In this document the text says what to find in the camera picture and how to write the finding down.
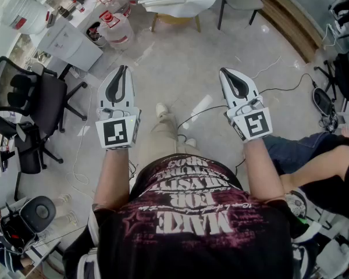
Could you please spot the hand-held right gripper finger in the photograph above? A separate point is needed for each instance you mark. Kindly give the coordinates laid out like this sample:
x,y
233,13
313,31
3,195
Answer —
x,y
225,94
251,89

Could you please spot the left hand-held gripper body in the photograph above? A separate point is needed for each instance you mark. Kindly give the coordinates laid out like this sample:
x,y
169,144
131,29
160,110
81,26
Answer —
x,y
114,132

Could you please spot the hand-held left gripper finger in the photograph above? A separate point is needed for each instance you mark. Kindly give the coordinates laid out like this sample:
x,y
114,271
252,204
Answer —
x,y
130,94
103,94

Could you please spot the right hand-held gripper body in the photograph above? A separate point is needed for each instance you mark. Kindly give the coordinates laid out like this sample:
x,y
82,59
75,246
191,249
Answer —
x,y
256,123

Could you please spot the person's left forearm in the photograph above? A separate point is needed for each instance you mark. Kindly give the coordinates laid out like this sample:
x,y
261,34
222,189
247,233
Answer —
x,y
113,179

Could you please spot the person's right forearm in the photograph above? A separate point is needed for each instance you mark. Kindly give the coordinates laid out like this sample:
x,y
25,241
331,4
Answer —
x,y
260,170

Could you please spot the person's beige trousers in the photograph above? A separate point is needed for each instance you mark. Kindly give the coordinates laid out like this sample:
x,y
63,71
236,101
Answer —
x,y
163,138

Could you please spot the black mesh office chair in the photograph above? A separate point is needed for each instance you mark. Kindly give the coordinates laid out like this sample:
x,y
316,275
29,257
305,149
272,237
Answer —
x,y
46,97
29,155

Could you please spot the white water dispenser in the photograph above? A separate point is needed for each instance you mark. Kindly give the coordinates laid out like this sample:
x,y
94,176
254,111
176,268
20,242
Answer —
x,y
72,45

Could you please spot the small white trash bin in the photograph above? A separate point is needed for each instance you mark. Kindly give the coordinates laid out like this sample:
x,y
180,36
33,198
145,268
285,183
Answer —
x,y
95,36

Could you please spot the red and white can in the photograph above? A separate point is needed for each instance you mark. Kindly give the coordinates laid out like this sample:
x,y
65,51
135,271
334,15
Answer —
x,y
81,9

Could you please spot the long white desk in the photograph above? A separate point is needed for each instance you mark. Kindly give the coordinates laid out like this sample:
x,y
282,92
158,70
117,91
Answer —
x,y
87,7

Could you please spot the black cylindrical jar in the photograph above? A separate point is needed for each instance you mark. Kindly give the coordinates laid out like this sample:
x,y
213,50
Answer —
x,y
64,12

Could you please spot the black head-worn device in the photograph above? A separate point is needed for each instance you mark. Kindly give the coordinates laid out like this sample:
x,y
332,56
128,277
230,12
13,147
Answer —
x,y
40,212

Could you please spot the large white water jug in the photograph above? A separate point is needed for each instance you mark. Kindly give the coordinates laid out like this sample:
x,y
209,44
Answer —
x,y
20,10

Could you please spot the person's black printed t-shirt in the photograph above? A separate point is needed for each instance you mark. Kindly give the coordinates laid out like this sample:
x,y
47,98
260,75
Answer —
x,y
192,243

